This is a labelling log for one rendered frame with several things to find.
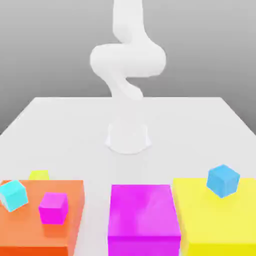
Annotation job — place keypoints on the large yellow box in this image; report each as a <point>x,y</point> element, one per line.
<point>218,220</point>

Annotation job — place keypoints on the small magenta cube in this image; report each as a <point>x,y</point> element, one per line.
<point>53,208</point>

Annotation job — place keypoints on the small cyan cube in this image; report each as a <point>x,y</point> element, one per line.
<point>14,195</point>

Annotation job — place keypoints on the large magenta box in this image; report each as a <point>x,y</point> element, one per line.
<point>144,216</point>

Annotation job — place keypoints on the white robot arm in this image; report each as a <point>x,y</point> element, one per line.
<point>128,60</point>

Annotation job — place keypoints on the small blue cube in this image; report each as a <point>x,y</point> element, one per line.
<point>223,181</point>

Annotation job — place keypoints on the small yellow-green cube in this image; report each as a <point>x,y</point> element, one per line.
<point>39,175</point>

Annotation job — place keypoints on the large orange box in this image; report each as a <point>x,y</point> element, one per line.
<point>26,230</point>

